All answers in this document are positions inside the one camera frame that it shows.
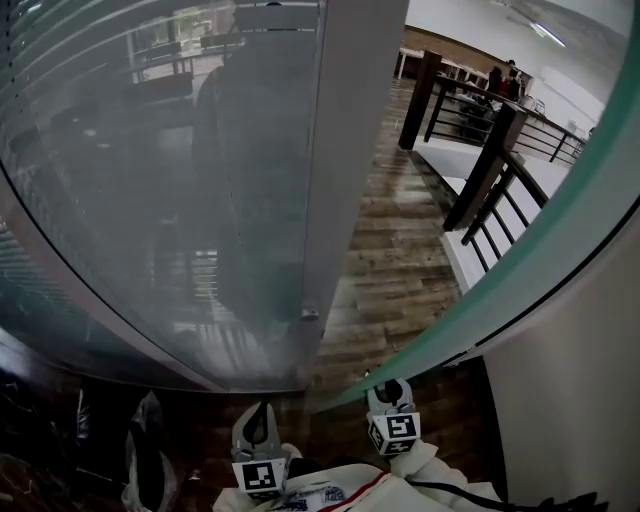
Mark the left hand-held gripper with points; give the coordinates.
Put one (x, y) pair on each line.
(260, 475)

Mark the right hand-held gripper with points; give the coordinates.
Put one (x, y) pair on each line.
(397, 432)

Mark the frosted glass door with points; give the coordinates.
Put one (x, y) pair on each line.
(550, 235)

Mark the person's right forearm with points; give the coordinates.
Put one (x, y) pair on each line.
(425, 465)

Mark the person's left forearm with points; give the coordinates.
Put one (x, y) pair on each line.
(227, 502)

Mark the white bracket with hole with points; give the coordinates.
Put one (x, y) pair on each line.
(309, 314)

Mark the black trousers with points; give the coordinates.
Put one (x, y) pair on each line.
(302, 466)

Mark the person's white jacket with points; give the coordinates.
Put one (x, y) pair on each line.
(350, 480)

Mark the black plastic-wrapped bundle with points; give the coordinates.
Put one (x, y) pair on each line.
(475, 112)

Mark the black railing with wooden posts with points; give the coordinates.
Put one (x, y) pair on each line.
(420, 100)

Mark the ceiling light strip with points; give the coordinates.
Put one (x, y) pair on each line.
(550, 34)

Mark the glass partition wall with blinds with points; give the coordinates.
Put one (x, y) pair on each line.
(125, 175)

